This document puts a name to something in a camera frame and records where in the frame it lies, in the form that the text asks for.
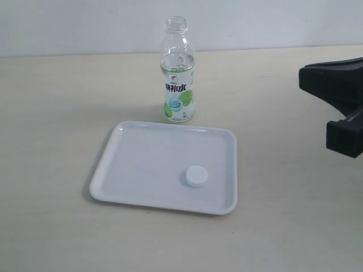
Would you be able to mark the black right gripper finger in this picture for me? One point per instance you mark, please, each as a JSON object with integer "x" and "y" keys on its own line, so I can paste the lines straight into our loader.
{"x": 338, "y": 83}

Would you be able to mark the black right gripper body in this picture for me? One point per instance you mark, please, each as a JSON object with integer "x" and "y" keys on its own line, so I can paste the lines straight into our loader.
{"x": 345, "y": 136}

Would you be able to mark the white bottle cap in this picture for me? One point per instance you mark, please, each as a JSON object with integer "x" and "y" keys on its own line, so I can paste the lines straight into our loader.
{"x": 196, "y": 176}

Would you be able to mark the clear plastic drink bottle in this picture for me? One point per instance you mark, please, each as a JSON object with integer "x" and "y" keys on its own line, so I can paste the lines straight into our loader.
{"x": 177, "y": 64}

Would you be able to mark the white plastic tray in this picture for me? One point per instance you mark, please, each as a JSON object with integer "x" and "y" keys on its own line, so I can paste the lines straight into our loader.
{"x": 144, "y": 164}

